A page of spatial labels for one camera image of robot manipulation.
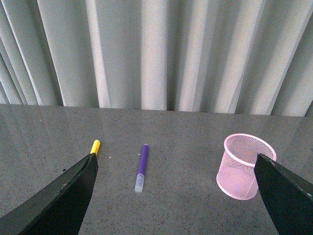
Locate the purple marker pen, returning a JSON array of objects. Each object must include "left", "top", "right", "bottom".
[{"left": 134, "top": 144, "right": 149, "bottom": 192}]

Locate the pink mesh pen cup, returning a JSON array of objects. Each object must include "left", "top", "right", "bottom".
[{"left": 216, "top": 133, "right": 277, "bottom": 200}]

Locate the grey pleated curtain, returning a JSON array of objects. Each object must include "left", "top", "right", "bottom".
[{"left": 0, "top": 0, "right": 313, "bottom": 117}]

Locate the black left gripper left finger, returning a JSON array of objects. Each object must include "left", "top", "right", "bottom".
[{"left": 0, "top": 153, "right": 98, "bottom": 235}]

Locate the yellow marker pen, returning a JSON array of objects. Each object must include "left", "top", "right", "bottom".
[{"left": 90, "top": 140, "right": 101, "bottom": 155}]

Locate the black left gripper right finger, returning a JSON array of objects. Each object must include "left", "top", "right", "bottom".
[{"left": 254, "top": 154, "right": 313, "bottom": 235}]

